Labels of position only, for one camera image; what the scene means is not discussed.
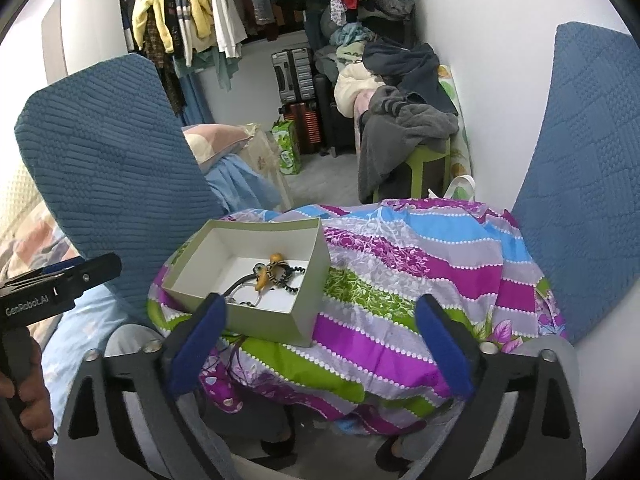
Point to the pink cream pillow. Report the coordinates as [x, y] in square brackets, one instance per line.
[215, 140]

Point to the white plastic bag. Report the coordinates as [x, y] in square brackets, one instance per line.
[460, 186]

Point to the grey fleece garment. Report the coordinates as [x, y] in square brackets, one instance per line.
[390, 145]

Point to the cream embroidered cloth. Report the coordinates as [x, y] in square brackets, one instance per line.
[267, 160]

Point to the colourful striped bedsheet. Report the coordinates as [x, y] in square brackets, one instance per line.
[400, 285]

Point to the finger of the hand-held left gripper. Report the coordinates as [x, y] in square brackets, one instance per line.
[95, 272]

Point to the silver bangle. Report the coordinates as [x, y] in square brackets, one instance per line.
[257, 300]

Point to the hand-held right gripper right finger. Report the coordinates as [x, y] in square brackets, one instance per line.
[445, 350]

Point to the row of hanging clothes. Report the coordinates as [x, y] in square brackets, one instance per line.
[200, 5]

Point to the person's black shoe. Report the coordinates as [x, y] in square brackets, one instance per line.
[395, 454]
[277, 444]

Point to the red striped suitcase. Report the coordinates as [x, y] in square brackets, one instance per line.
[305, 127]

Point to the white wardrobe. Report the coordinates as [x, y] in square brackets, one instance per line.
[85, 30]

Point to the cream knitted blanket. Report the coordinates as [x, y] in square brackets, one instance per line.
[15, 195]

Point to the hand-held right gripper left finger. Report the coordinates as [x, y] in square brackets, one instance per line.
[197, 345]

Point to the grey suitcase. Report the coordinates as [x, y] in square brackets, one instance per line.
[292, 75]

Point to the fruit print board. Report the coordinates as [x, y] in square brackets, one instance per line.
[460, 150]

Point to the green carton box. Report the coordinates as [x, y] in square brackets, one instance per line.
[287, 150]

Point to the black suitcase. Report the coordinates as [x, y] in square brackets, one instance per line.
[335, 120]

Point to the green plastic chair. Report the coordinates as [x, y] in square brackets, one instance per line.
[425, 157]

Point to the white cardboard box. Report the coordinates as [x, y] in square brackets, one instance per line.
[280, 320]

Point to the yellow striped hair clip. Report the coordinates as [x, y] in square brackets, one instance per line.
[262, 280]

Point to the cream fluffy garment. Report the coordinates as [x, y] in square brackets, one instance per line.
[352, 85]

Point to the pile of mixed clothes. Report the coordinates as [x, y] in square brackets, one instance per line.
[350, 42]

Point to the pastel patterned quilt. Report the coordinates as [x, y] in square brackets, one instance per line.
[30, 250]

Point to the person's left hand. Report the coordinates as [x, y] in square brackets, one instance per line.
[32, 400]

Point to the pink garment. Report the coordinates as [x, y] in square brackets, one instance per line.
[362, 106]

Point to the dark navy garment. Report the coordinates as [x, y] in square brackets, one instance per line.
[405, 67]

